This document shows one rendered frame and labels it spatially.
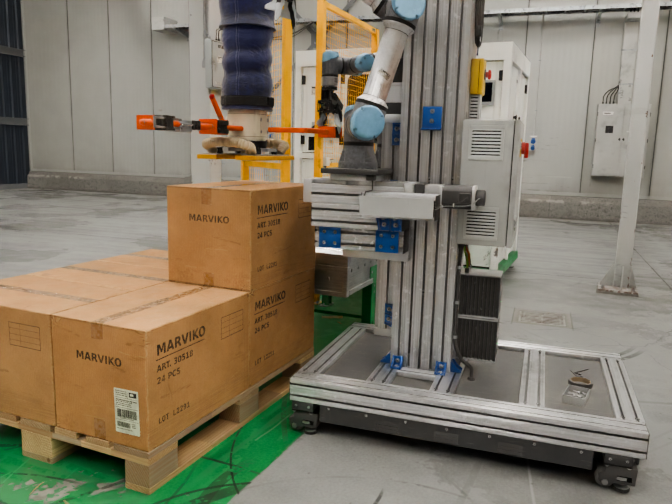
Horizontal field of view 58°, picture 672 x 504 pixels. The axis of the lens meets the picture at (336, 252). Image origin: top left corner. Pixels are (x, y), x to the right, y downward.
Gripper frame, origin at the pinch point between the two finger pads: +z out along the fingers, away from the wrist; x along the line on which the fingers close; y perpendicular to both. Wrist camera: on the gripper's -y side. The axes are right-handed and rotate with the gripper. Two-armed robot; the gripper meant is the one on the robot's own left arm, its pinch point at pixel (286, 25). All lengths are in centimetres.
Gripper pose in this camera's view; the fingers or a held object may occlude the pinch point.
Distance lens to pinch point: 221.7
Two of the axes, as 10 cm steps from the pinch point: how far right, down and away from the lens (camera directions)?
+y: -9.5, -0.8, 3.2
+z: -0.3, 9.9, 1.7
